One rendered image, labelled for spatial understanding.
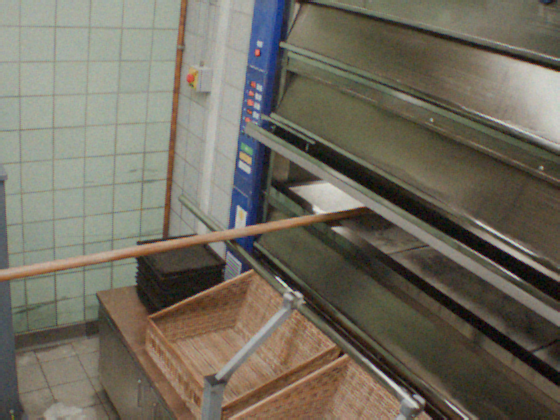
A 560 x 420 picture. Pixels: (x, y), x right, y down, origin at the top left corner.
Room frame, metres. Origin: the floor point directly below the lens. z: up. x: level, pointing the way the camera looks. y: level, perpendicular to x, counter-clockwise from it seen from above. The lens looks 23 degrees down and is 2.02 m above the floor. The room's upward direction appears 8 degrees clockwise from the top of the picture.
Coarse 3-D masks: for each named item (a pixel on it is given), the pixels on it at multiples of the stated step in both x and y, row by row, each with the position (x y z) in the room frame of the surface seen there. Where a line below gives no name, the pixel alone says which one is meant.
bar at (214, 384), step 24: (288, 288) 1.50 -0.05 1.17; (288, 312) 1.45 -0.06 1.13; (312, 312) 1.39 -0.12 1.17; (264, 336) 1.41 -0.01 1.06; (336, 336) 1.30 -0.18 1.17; (240, 360) 1.37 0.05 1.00; (360, 360) 1.21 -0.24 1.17; (216, 384) 1.32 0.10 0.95; (384, 384) 1.14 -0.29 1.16; (216, 408) 1.33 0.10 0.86; (408, 408) 1.06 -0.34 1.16
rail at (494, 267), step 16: (256, 128) 2.11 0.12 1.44; (288, 144) 1.95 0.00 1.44; (320, 160) 1.83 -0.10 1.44; (336, 176) 1.73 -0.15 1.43; (368, 192) 1.62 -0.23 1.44; (400, 208) 1.52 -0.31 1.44; (416, 224) 1.46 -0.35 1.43; (448, 240) 1.37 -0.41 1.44; (480, 256) 1.29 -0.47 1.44; (496, 272) 1.24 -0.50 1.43; (528, 288) 1.17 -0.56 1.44
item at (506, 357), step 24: (288, 192) 2.20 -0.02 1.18; (336, 240) 1.90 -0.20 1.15; (360, 240) 1.86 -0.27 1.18; (384, 264) 1.71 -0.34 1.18; (408, 288) 1.62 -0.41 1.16; (432, 288) 1.60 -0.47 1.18; (456, 312) 1.48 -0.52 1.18; (480, 336) 1.38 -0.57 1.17; (504, 336) 1.38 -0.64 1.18; (504, 360) 1.31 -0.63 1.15; (528, 360) 1.28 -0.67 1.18; (552, 384) 1.19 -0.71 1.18
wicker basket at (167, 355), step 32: (224, 288) 2.10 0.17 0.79; (256, 288) 2.15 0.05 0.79; (192, 320) 2.02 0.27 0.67; (224, 320) 2.11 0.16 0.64; (256, 320) 2.08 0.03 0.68; (288, 320) 1.96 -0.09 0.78; (160, 352) 1.81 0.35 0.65; (192, 352) 1.94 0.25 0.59; (224, 352) 1.96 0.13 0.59; (256, 352) 2.00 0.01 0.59; (288, 352) 1.90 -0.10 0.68; (320, 352) 1.71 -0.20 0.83; (192, 384) 1.62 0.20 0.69; (256, 384) 1.80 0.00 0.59; (288, 384) 1.63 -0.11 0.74; (224, 416) 1.50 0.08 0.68
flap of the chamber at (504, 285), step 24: (312, 168) 1.82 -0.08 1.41; (336, 168) 1.89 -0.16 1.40; (360, 192) 1.64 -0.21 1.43; (384, 192) 1.76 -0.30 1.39; (384, 216) 1.54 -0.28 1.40; (432, 216) 1.64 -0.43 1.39; (432, 240) 1.40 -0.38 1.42; (504, 264) 1.36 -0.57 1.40; (504, 288) 1.21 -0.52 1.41; (552, 288) 1.28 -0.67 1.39; (552, 312) 1.10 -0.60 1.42
